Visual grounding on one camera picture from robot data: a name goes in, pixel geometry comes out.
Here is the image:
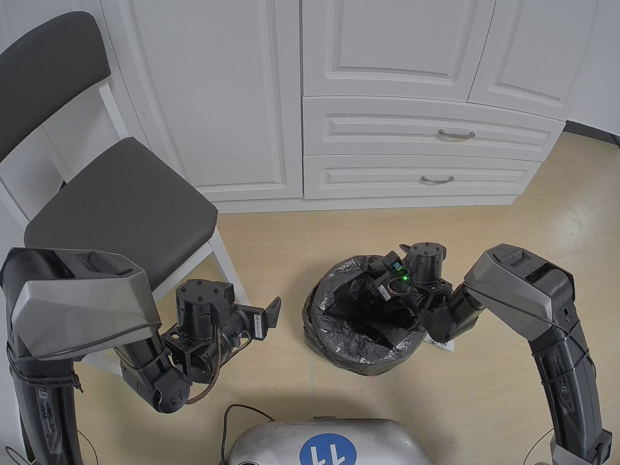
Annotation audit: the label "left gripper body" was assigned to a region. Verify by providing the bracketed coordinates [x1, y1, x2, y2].
[232, 307, 268, 344]

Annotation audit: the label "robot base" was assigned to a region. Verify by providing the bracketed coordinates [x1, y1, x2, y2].
[228, 417, 433, 465]

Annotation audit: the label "black plastic bag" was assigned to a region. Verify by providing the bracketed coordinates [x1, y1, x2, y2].
[303, 254, 427, 377]

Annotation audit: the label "black cable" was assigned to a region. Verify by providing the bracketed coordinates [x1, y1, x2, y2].
[220, 404, 278, 464]

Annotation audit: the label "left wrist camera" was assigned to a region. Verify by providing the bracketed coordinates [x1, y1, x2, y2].
[212, 283, 237, 319]

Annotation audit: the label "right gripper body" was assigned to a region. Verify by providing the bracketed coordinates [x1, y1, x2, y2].
[364, 258, 408, 305]

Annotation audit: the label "white wardrobe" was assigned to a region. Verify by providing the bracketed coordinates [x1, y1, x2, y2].
[94, 0, 601, 214]

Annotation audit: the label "white chair grey cushions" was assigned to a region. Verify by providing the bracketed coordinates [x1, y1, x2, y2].
[0, 11, 253, 374]

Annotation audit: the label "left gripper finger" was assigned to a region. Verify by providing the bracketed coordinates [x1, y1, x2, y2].
[264, 296, 283, 332]

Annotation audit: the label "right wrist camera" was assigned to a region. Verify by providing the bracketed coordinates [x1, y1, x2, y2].
[383, 252, 412, 284]

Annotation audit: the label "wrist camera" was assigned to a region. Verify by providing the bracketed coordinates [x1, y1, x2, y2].
[383, 252, 412, 284]
[212, 283, 237, 319]

